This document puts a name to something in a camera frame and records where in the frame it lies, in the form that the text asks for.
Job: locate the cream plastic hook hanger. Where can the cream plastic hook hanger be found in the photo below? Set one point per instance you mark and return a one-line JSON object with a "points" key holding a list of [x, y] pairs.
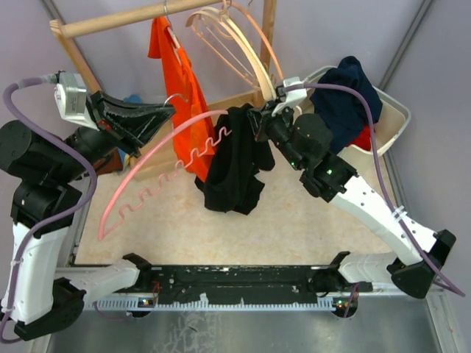
{"points": [[205, 24]]}

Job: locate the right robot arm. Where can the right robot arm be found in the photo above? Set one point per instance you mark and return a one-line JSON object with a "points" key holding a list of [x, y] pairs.
{"points": [[415, 250]]}

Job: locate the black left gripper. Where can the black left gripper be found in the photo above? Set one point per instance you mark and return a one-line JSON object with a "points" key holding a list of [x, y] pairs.
{"points": [[135, 122]]}

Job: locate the white plastic hanger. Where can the white plastic hanger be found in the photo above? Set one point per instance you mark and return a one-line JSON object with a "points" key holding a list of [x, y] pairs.
{"points": [[169, 22]]}

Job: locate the beige wooden hanger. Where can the beige wooden hanger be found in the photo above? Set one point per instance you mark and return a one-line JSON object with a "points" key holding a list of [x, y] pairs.
{"points": [[263, 79]]}

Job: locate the brown cloth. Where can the brown cloth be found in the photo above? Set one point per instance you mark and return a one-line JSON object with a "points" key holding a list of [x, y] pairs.
{"points": [[110, 164]]}

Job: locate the black orange t shirt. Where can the black orange t shirt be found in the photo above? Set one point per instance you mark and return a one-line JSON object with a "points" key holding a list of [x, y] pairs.
{"points": [[231, 183]]}

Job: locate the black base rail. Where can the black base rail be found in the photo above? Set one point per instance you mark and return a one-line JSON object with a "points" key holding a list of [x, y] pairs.
{"points": [[223, 284]]}

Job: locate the pink hanger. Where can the pink hanger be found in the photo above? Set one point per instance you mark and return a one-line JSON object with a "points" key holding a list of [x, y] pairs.
{"points": [[164, 171]]}

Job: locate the wooden clothes rack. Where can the wooden clothes rack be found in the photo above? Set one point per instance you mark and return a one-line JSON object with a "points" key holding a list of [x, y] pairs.
{"points": [[108, 43]]}

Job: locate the white laundry basket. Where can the white laundry basket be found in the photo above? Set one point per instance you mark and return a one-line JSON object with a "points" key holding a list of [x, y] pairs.
{"points": [[394, 118]]}

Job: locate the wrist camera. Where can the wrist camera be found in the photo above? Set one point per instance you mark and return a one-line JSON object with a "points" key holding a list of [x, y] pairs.
{"points": [[71, 94], [289, 94]]}

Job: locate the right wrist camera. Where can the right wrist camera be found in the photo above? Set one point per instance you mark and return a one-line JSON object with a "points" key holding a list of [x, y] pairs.
{"points": [[289, 94]]}

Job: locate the red t shirt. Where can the red t shirt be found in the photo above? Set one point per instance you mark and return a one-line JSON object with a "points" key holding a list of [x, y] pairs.
{"points": [[363, 141]]}

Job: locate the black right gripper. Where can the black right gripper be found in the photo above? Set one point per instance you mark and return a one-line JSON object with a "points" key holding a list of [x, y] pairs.
{"points": [[264, 117]]}

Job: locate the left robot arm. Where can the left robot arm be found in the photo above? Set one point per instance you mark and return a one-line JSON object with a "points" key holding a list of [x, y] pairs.
{"points": [[57, 179]]}

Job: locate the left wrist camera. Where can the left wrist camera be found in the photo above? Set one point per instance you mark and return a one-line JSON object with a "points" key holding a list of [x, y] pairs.
{"points": [[71, 94]]}

